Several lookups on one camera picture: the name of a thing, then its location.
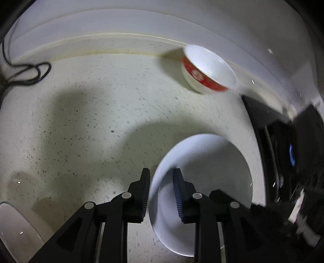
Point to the red and white bowl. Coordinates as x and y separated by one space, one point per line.
210 65

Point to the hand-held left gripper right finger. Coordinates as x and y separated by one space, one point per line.
178 194

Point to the plain white deep plate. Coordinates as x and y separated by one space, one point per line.
215 164

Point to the cream rice cooker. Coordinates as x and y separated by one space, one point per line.
15 227

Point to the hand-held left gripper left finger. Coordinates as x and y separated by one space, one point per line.
145 194

